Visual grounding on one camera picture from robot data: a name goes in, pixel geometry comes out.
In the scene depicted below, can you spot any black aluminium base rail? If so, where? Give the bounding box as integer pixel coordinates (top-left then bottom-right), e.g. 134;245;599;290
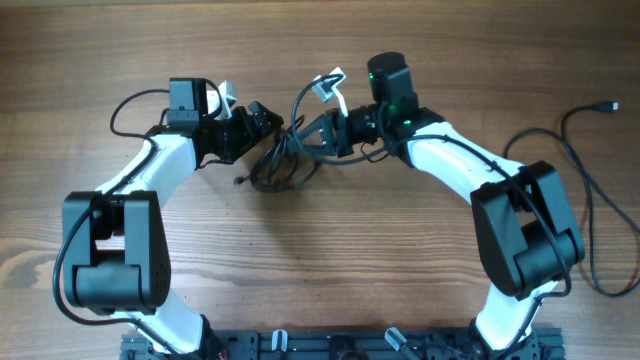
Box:
119;327;566;360

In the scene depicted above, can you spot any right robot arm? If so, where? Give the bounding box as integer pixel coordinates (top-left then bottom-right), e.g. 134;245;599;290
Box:
290;101;585;359

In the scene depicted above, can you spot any black cable round plug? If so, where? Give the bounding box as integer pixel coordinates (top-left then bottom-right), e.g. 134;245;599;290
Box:
502;100;640;299

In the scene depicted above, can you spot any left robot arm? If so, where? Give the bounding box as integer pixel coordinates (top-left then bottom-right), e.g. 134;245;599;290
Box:
52;102;283;359

